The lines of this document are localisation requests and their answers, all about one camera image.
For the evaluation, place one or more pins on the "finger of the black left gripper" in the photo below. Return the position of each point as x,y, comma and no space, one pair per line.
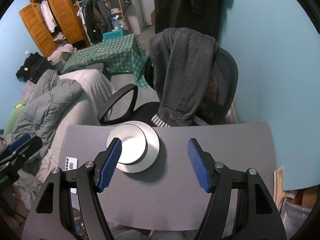
18,152

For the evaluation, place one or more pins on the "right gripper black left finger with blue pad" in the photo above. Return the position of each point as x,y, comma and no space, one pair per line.
51,215

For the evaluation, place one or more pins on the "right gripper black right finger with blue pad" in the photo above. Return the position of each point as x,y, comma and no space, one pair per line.
256,215

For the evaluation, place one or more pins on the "white plate dark rim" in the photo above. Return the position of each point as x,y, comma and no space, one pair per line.
152,150

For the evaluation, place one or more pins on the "large white bowl dark rim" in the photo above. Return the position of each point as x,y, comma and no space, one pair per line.
133,141

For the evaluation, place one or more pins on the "person's left hand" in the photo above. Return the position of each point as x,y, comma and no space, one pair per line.
13,208

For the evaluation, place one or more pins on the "green pillow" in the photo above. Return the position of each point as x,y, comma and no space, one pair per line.
15,113

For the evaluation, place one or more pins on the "white smartphone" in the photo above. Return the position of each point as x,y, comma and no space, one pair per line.
71,163

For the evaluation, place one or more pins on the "grey duvet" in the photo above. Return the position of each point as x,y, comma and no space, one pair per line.
51,98

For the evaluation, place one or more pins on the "black clothes pile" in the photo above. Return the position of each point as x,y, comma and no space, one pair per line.
33,68

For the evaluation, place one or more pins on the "wooden wardrobe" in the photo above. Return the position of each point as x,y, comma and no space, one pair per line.
43,19

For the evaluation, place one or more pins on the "green checkered cloth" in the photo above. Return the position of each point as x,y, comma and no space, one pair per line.
122,55

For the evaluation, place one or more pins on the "teal storage box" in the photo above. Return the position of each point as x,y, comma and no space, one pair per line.
114,34

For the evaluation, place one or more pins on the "clothes rack with coats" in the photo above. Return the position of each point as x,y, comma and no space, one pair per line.
96,19

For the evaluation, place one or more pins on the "dark grey fleece garment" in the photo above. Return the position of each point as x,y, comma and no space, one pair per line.
182,60

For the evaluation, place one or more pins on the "dark hanging curtain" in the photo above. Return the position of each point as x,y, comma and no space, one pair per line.
204,16

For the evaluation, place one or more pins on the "wooden boards at wall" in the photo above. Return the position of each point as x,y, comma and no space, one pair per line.
278,192

